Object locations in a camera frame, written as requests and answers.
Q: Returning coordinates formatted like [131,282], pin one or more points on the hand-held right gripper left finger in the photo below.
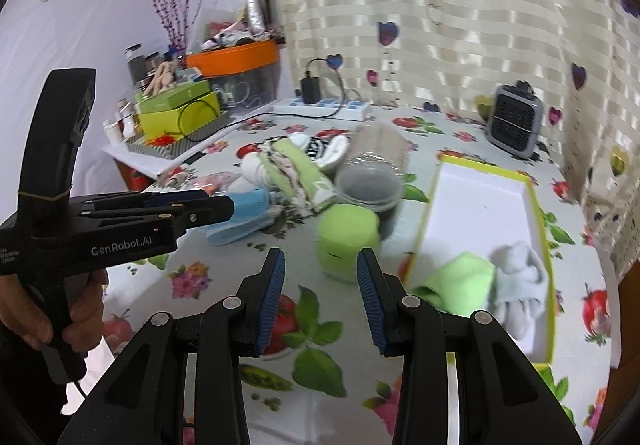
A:
[270,295]

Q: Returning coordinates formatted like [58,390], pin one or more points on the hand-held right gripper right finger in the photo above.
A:
[372,305]

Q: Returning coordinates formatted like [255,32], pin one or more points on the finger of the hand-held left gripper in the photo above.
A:
[210,214]
[175,198]

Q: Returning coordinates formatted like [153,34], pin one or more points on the blue sock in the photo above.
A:
[250,220]

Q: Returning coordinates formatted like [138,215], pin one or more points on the light green sock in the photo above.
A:
[347,240]
[460,282]

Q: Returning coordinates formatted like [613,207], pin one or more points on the lime green shallow box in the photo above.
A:
[480,215]

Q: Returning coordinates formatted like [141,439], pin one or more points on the person's left hand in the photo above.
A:
[25,310]

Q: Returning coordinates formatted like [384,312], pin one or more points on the yellow-green gift boxes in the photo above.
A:
[150,150]

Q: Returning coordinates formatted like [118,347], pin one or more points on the lime yellow box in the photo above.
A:
[165,122]

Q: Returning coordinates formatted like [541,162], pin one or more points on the fruit print tablecloth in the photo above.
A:
[145,290]

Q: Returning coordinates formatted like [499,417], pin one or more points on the green floral sock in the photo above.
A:
[300,165]

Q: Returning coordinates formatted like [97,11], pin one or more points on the beige doll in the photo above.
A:
[162,77]

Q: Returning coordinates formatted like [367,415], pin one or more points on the black white striped sock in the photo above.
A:
[317,147]

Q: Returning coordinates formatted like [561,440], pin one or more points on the glass jar with dark lid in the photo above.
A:
[134,62]
[152,65]

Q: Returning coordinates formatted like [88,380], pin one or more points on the pale grey sock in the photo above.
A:
[520,285]

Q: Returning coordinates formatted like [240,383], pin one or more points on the storage box with orange lid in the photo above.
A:
[235,59]

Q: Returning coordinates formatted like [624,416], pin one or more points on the clear plastic container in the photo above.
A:
[372,150]

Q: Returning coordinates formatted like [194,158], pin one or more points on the black charger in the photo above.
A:
[312,89]

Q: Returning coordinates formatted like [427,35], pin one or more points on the white power strip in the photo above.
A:
[350,110]

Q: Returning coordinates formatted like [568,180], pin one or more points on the silver foil roll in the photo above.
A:
[256,12]

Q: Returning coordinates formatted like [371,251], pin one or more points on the grey mini heater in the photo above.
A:
[512,122]

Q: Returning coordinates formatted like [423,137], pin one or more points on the wooden cabinet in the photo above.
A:
[631,305]

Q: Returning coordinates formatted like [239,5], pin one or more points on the striped curtain with hearts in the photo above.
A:
[450,25]

